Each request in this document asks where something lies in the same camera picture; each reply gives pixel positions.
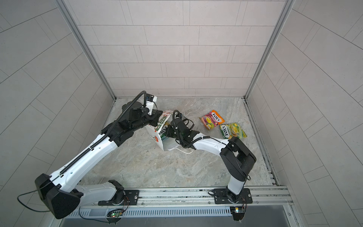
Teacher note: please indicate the right circuit board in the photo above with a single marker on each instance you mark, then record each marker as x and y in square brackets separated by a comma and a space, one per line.
[237, 213]

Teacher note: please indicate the orange Fox's candy packet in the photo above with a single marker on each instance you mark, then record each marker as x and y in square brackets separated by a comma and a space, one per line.
[212, 120]

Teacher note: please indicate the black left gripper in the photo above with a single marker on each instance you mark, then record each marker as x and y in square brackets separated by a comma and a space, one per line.
[155, 117]

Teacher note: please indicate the white floral paper bag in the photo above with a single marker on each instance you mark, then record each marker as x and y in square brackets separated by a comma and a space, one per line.
[168, 144]

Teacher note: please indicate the aluminium right corner post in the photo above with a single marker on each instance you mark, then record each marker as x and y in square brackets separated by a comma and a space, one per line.
[273, 38]

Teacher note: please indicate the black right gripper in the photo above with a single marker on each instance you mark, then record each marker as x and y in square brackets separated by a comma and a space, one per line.
[173, 126]

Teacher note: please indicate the yellow-green Fox's candy packet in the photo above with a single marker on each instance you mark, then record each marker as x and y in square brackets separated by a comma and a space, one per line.
[232, 130]

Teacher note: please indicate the green Fox's candy packet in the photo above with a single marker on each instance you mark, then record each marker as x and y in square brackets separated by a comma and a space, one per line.
[163, 132]

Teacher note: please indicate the aluminium left corner post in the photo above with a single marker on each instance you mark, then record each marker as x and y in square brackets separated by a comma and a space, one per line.
[81, 41]

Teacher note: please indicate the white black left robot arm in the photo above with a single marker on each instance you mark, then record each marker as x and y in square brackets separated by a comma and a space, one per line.
[60, 191]

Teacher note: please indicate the aluminium corner post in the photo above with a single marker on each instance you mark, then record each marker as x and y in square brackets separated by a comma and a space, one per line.
[273, 38]
[81, 41]

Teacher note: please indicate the left circuit board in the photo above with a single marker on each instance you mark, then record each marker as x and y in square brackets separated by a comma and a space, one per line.
[117, 213]

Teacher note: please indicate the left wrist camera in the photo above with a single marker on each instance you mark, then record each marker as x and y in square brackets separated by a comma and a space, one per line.
[150, 102]

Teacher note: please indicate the circuit board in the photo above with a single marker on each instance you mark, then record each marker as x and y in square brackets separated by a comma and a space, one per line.
[117, 213]
[237, 213]

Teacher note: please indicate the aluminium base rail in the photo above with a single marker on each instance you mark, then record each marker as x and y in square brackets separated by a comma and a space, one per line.
[175, 197]

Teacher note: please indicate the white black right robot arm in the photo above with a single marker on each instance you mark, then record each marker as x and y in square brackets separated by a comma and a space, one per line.
[237, 158]

